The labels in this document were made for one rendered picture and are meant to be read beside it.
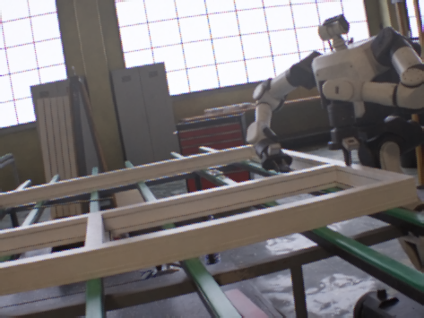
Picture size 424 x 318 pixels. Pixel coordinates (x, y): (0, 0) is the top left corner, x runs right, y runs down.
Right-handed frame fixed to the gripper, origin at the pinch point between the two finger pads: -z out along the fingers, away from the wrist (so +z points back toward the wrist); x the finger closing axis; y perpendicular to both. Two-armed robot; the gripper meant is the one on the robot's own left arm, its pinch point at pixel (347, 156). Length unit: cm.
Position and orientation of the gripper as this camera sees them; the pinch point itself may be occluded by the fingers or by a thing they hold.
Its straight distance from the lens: 173.5
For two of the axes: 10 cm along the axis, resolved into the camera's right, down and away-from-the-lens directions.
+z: -1.7, -9.8, -1.3
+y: 2.0, 1.0, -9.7
